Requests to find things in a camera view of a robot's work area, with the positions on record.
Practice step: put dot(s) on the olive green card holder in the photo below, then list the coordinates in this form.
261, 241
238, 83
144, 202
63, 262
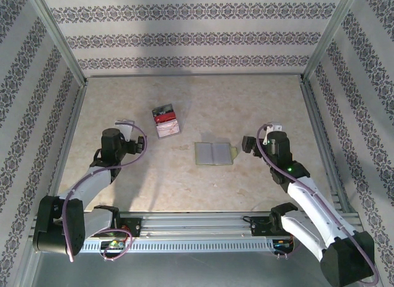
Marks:
215, 153

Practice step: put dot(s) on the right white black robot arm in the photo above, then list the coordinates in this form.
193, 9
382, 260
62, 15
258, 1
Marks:
320, 210

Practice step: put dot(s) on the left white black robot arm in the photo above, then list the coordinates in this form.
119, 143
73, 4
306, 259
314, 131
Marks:
92, 182

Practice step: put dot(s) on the white floral card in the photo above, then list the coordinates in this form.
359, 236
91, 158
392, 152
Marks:
167, 129

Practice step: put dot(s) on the black VIP card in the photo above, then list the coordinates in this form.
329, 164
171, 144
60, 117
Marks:
163, 109

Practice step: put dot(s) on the small circuit board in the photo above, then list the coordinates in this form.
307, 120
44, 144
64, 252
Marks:
112, 245
281, 245

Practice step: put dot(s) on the grey sheet metal shelf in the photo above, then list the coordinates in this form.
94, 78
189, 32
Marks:
197, 268

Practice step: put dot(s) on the aluminium table edge rail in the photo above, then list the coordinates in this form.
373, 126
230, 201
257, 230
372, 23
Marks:
197, 75
69, 136
319, 130

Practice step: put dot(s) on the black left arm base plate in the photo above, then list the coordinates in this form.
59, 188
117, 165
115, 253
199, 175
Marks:
132, 227

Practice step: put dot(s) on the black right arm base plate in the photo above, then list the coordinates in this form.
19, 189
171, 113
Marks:
261, 227

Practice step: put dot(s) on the aluminium frame post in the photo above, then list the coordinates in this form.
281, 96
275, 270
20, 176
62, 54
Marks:
329, 37
60, 43

